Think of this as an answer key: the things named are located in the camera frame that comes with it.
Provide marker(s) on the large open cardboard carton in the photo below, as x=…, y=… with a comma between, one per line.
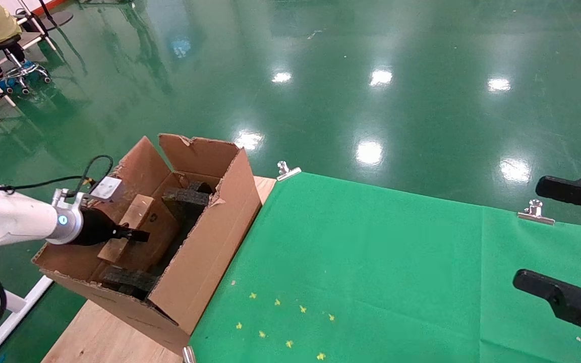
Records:
x=205, y=262

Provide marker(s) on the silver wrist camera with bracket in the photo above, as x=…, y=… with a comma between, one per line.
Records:
x=106, y=189

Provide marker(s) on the small taped cardboard box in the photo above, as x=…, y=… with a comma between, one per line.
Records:
x=159, y=237

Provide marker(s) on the black floor stand base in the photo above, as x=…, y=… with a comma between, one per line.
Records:
x=61, y=19

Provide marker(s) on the green cloth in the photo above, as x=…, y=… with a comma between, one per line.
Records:
x=421, y=282

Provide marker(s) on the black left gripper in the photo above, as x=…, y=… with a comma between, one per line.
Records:
x=94, y=229

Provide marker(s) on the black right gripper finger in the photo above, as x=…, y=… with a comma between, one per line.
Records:
x=568, y=300
x=573, y=191

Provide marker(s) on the black stool with chrome base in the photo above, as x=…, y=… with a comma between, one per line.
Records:
x=5, y=43

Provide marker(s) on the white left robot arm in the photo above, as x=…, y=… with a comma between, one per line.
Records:
x=8, y=219

